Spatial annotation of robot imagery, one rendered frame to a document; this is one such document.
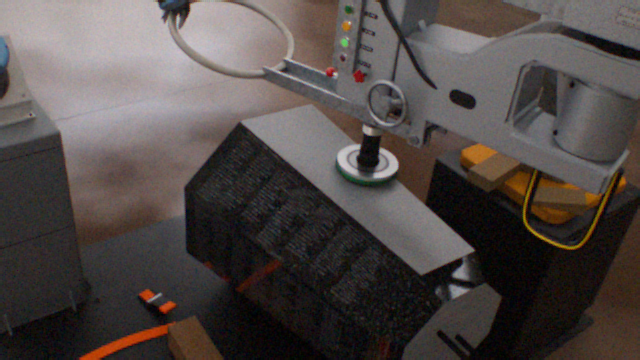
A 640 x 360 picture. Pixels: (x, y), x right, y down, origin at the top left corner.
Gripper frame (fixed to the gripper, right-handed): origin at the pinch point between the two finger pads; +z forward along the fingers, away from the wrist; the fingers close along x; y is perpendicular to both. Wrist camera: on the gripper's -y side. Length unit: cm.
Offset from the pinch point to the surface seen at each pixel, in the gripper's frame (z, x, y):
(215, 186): 33, 38, 40
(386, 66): -45, 74, 42
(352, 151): -1, 79, 31
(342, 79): -31, 64, 36
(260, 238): 24, 60, 63
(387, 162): -5, 91, 34
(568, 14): -89, 103, 60
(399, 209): -5, 98, 54
